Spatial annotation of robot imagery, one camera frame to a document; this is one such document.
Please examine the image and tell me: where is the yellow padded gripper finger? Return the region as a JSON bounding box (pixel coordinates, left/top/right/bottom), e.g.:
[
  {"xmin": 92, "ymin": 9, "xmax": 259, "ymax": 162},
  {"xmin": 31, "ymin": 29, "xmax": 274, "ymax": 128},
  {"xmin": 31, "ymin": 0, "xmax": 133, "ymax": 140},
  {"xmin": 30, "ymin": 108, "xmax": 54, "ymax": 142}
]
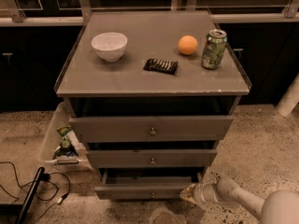
[{"xmin": 179, "ymin": 184, "xmax": 196, "ymax": 203}]

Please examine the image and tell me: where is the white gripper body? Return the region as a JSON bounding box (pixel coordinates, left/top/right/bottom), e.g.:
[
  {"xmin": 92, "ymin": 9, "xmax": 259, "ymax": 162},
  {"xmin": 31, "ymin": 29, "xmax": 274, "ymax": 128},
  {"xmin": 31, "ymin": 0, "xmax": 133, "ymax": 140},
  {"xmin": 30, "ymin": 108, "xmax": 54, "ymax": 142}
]
[{"xmin": 193, "ymin": 181, "xmax": 240, "ymax": 209}]

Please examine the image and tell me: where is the grey bottom drawer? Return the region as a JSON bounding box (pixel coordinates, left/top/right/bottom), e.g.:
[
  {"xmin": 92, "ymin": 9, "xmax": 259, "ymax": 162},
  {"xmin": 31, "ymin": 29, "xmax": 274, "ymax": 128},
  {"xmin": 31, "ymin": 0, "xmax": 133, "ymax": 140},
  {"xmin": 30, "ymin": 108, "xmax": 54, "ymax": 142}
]
[{"xmin": 95, "ymin": 167, "xmax": 204, "ymax": 200}]

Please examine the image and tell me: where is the grey drawer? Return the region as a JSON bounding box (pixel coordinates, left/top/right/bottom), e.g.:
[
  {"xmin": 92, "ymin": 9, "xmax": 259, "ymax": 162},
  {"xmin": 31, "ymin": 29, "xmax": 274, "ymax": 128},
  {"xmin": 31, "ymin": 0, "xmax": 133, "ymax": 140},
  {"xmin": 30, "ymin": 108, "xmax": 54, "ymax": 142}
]
[
  {"xmin": 69, "ymin": 116, "xmax": 233, "ymax": 144},
  {"xmin": 95, "ymin": 167, "xmax": 204, "ymax": 200},
  {"xmin": 87, "ymin": 149, "xmax": 217, "ymax": 168}
]

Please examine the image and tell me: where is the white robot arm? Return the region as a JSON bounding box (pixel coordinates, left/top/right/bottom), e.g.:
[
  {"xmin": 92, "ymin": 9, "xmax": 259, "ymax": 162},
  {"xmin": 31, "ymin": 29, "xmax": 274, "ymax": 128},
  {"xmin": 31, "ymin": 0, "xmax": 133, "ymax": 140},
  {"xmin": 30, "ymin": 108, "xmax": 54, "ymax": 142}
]
[{"xmin": 179, "ymin": 178, "xmax": 299, "ymax": 224}]

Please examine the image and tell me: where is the grey middle drawer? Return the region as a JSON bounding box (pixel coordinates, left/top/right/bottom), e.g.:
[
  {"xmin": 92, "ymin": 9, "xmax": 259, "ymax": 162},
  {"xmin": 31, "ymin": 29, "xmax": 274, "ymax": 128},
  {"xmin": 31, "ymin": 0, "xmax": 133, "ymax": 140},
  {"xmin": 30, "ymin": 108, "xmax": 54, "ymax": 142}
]
[{"xmin": 87, "ymin": 149, "xmax": 217, "ymax": 168}]

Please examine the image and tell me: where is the grey top drawer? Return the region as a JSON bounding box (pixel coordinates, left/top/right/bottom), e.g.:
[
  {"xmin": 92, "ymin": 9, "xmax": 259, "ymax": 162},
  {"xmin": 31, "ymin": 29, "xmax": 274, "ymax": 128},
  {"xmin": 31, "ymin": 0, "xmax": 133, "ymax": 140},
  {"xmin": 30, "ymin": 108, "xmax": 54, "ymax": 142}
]
[{"xmin": 69, "ymin": 116, "xmax": 233, "ymax": 144}]

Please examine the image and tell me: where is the grey drawer cabinet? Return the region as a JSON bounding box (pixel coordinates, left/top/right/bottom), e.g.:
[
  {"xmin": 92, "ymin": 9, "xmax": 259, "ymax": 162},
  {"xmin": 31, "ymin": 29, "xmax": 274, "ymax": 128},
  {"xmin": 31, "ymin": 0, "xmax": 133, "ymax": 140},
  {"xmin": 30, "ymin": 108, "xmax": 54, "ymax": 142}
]
[{"xmin": 53, "ymin": 10, "xmax": 252, "ymax": 175}]

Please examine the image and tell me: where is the green snack bag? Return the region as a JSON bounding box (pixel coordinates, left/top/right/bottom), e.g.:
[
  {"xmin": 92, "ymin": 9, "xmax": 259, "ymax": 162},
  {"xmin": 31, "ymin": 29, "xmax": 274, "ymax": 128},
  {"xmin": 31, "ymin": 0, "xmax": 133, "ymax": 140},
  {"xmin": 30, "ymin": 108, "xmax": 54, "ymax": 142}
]
[{"xmin": 53, "ymin": 126, "xmax": 78, "ymax": 159}]

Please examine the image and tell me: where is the black snack packet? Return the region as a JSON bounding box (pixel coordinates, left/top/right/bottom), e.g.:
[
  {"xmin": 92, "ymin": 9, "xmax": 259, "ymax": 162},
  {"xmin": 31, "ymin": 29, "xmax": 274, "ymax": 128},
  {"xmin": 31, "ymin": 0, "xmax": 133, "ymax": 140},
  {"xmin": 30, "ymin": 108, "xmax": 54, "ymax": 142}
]
[{"xmin": 143, "ymin": 59, "xmax": 178, "ymax": 75}]

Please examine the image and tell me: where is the green soda can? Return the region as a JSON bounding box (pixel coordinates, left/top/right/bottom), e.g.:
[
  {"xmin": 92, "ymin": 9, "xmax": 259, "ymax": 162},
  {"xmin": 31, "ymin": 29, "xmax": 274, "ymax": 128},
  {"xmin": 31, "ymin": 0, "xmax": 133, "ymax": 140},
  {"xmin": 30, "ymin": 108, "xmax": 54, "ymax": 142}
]
[{"xmin": 202, "ymin": 29, "xmax": 227, "ymax": 70}]

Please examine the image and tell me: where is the orange fruit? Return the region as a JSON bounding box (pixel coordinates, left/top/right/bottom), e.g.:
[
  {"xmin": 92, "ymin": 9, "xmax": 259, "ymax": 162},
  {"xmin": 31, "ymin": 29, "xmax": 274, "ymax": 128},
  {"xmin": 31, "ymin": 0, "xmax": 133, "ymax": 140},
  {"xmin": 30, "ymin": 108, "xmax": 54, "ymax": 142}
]
[{"xmin": 178, "ymin": 35, "xmax": 198, "ymax": 55}]

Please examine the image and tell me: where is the black flat bar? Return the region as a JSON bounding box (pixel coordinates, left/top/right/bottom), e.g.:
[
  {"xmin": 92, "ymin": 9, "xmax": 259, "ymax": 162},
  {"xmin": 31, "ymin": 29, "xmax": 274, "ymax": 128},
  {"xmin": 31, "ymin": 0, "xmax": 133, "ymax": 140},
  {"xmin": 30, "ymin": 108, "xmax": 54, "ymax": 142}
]
[{"xmin": 14, "ymin": 167, "xmax": 45, "ymax": 224}]

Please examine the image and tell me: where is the white ceramic bowl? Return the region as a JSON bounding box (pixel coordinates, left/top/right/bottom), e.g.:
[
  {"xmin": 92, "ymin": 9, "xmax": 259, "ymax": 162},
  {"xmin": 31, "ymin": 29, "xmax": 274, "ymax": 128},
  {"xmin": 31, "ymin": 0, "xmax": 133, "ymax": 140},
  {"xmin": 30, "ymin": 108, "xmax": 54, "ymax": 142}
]
[{"xmin": 91, "ymin": 32, "xmax": 128, "ymax": 63}]

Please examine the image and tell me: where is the white cylindrical post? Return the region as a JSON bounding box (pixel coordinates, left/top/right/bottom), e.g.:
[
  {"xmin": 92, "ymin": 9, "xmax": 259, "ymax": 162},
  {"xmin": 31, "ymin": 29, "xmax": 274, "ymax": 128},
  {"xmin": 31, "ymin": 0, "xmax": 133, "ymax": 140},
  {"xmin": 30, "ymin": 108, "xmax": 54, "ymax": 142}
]
[{"xmin": 276, "ymin": 74, "xmax": 299, "ymax": 117}]

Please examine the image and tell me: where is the black cable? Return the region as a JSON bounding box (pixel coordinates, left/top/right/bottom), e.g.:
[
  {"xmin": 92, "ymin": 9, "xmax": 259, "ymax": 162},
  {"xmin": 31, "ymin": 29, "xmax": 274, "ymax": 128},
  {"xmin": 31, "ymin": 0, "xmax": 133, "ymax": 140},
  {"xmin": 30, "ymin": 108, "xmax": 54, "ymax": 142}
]
[{"xmin": 0, "ymin": 161, "xmax": 72, "ymax": 224}]

